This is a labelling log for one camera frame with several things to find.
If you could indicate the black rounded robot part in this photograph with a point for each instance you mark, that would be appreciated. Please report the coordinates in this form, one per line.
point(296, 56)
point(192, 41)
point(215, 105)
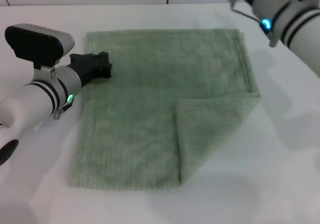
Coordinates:
point(8, 151)

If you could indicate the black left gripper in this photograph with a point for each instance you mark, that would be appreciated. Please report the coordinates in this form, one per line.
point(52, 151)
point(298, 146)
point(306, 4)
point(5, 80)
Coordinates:
point(86, 66)

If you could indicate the green terry towel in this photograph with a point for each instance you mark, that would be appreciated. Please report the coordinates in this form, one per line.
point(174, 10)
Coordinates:
point(140, 114)

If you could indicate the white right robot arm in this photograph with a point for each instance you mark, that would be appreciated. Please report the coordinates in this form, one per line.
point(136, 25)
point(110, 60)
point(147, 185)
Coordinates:
point(292, 26)

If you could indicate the left wrist camera housing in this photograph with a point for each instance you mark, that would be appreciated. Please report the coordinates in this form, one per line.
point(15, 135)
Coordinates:
point(35, 42)

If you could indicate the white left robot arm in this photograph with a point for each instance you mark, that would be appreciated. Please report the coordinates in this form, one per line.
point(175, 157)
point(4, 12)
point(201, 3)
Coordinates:
point(30, 101)

